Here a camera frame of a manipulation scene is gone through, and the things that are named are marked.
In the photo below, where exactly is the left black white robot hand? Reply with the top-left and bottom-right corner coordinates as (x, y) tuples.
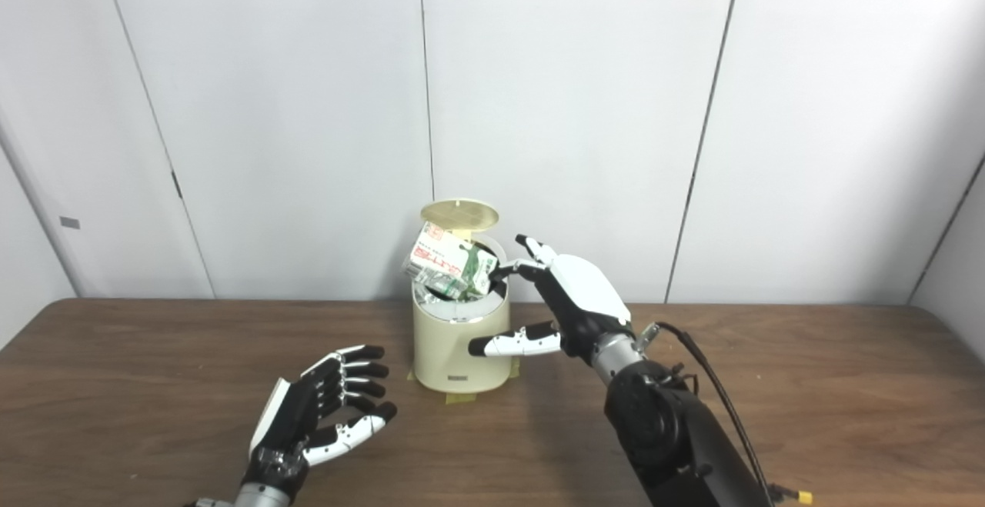
(242, 345), (399, 500)

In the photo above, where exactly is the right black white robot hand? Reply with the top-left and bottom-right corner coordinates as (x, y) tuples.
(468, 234), (633, 365)

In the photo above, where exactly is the green white milk carton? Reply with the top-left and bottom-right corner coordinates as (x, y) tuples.
(402, 221), (499, 300)

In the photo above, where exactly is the cream-colored cylindrical bin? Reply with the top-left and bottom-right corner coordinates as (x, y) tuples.
(412, 198), (513, 395)

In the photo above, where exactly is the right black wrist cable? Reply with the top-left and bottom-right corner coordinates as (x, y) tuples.
(635, 321), (778, 507)

